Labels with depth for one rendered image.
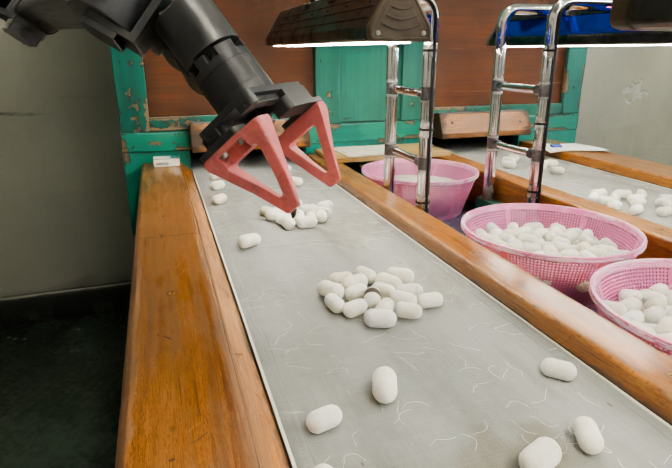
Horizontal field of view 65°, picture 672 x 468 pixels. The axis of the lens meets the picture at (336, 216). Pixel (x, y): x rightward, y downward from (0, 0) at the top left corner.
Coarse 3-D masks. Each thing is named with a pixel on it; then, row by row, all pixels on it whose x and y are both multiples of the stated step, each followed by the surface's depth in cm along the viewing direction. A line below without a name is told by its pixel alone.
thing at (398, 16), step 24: (336, 0) 79; (360, 0) 69; (384, 0) 61; (408, 0) 61; (288, 24) 102; (312, 24) 85; (336, 24) 73; (360, 24) 64; (384, 24) 61; (408, 24) 62
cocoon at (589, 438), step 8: (584, 416) 41; (576, 424) 41; (584, 424) 41; (592, 424) 40; (576, 432) 41; (584, 432) 40; (592, 432) 40; (584, 440) 39; (592, 440) 39; (600, 440) 39; (584, 448) 39; (592, 448) 39; (600, 448) 39
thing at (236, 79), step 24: (216, 48) 45; (240, 48) 46; (192, 72) 47; (216, 72) 45; (240, 72) 45; (264, 72) 47; (216, 96) 46; (240, 96) 42; (264, 96) 45; (216, 120) 44
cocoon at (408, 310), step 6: (396, 306) 60; (402, 306) 60; (408, 306) 59; (414, 306) 59; (420, 306) 60; (396, 312) 60; (402, 312) 59; (408, 312) 59; (414, 312) 59; (420, 312) 59; (408, 318) 60; (414, 318) 59
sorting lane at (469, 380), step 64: (320, 192) 114; (256, 256) 78; (320, 256) 78; (384, 256) 78; (256, 320) 60; (320, 320) 60; (448, 320) 60; (512, 320) 60; (320, 384) 48; (448, 384) 48; (512, 384) 48; (576, 384) 48; (320, 448) 41; (384, 448) 41; (448, 448) 41; (512, 448) 41; (576, 448) 41; (640, 448) 41
